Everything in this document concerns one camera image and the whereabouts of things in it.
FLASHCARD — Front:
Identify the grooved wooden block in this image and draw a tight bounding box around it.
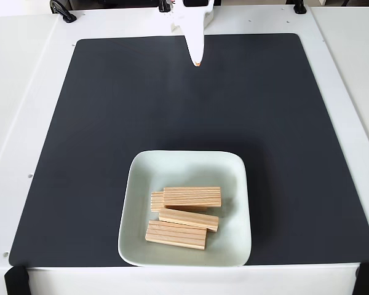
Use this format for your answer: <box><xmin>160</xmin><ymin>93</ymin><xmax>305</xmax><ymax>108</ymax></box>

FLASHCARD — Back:
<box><xmin>162</xmin><ymin>186</ymin><xmax>223</xmax><ymax>208</ymax></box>
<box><xmin>145</xmin><ymin>219</ymin><xmax>208</xmax><ymax>251</ymax></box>
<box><xmin>158</xmin><ymin>208</ymin><xmax>220</xmax><ymax>233</ymax></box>
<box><xmin>150</xmin><ymin>190</ymin><xmax>208</xmax><ymax>213</ymax></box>

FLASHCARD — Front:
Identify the pale green square plate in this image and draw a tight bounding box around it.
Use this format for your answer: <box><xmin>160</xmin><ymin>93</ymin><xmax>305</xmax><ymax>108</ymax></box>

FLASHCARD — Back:
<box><xmin>117</xmin><ymin>149</ymin><xmax>253</xmax><ymax>267</ymax></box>

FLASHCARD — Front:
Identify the black table clamp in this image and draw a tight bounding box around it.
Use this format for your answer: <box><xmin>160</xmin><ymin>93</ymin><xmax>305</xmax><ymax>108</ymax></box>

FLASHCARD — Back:
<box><xmin>293</xmin><ymin>0</ymin><xmax>308</xmax><ymax>15</ymax></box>
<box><xmin>49</xmin><ymin>0</ymin><xmax>77</xmax><ymax>24</ymax></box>

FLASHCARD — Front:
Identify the black table mat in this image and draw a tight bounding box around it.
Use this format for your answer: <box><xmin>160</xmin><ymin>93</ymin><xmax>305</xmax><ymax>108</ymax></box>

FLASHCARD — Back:
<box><xmin>8</xmin><ymin>33</ymin><xmax>369</xmax><ymax>267</ymax></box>

